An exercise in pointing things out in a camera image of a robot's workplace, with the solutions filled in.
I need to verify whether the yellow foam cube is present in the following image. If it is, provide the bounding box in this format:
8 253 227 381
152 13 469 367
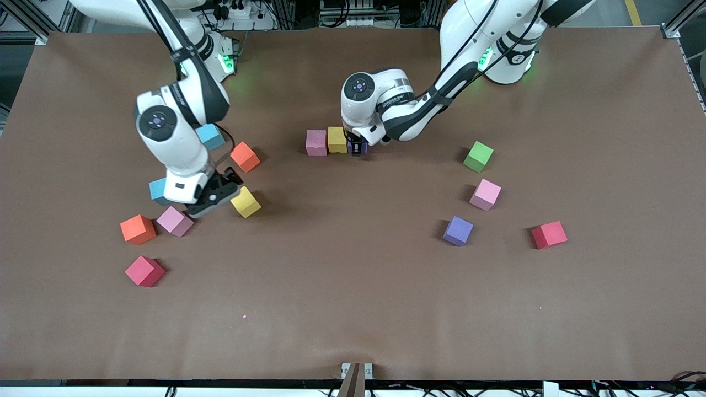
230 186 263 219
328 126 349 154

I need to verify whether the small metal bracket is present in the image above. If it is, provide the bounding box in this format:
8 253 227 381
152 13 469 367
341 362 374 381

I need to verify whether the metal table edge rail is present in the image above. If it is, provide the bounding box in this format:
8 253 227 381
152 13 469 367
674 37 706 114

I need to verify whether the brown wooden stick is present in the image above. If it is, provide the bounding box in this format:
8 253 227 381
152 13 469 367
336 362 369 397

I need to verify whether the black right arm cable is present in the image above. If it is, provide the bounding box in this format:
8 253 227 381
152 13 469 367
135 0 237 169

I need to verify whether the dented pink foam cube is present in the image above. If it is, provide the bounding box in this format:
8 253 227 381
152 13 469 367
306 130 328 157

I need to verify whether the red foam cube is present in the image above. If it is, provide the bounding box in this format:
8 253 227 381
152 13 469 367
531 221 568 250
125 255 166 288

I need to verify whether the white vented device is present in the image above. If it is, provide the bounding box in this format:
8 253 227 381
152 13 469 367
317 0 382 28

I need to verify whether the aluminium frame profile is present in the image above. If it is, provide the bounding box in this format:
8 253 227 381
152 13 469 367
0 0 51 46
659 0 706 39

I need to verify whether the dented blue foam cube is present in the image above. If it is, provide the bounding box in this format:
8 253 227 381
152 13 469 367
197 122 227 152

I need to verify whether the brown table cover sheet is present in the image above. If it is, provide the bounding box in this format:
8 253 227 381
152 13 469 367
0 26 706 382

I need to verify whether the green foam cube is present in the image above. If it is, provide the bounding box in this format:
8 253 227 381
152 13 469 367
463 141 494 173

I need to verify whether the orange foam cube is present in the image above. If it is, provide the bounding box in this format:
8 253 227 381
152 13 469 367
230 141 261 174
120 214 158 246

